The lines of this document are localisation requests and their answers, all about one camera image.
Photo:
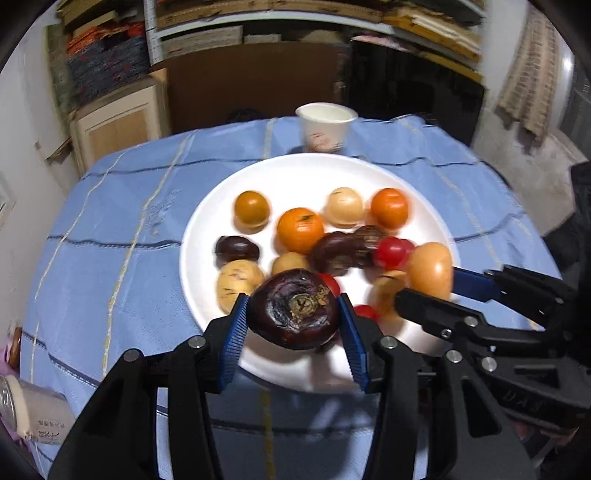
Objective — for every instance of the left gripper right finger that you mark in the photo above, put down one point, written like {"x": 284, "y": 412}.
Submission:
{"x": 469, "y": 435}

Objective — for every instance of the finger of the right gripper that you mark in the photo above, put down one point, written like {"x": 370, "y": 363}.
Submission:
{"x": 443, "y": 319}
{"x": 477, "y": 286}

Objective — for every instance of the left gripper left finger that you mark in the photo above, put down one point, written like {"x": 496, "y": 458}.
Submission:
{"x": 114, "y": 437}

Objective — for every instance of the orange persimmon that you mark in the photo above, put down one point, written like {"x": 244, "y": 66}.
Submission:
{"x": 430, "y": 270}

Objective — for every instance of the streaked yellow pepino melon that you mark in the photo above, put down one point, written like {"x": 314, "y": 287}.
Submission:
{"x": 384, "y": 290}

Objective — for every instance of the red cherry tomato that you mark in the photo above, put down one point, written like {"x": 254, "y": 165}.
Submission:
{"x": 393, "y": 253}
{"x": 367, "y": 311}
{"x": 331, "y": 283}

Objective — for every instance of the large dark purple mangosteen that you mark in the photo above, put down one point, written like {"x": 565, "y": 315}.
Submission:
{"x": 294, "y": 309}

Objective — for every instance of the small tan round fruit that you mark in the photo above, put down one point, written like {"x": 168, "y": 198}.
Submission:
{"x": 289, "y": 261}

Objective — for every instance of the large orange-yellow tomato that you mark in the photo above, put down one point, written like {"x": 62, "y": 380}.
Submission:
{"x": 251, "y": 210}

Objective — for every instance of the dark purple fruit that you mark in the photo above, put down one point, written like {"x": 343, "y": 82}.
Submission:
{"x": 231, "y": 248}

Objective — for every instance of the red cherry tomato on plate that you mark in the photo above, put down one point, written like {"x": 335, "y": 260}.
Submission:
{"x": 393, "y": 253}

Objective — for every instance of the white drink can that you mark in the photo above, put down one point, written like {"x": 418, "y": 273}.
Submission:
{"x": 34, "y": 413}

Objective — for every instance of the pale yellow small fruit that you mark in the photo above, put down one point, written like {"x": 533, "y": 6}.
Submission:
{"x": 344, "y": 207}

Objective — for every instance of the blue checked tablecloth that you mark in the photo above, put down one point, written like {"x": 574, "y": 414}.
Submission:
{"x": 108, "y": 279}

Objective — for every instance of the orange tangerine with stem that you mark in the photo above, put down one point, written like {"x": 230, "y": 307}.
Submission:
{"x": 299, "y": 229}

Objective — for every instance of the white oval plate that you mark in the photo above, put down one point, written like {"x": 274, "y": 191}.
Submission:
{"x": 290, "y": 181}

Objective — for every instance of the hanging striped cloth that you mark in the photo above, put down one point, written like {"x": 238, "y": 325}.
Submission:
{"x": 529, "y": 90}

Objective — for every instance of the white paper cup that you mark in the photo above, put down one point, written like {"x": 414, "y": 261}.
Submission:
{"x": 325, "y": 126}

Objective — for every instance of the black chair back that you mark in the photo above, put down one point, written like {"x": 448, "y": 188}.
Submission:
{"x": 383, "y": 83}

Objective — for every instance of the dark wooden chair back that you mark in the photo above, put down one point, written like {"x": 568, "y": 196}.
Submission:
{"x": 250, "y": 81}

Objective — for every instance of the framed picture board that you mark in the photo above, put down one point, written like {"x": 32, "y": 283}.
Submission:
{"x": 128, "y": 116}

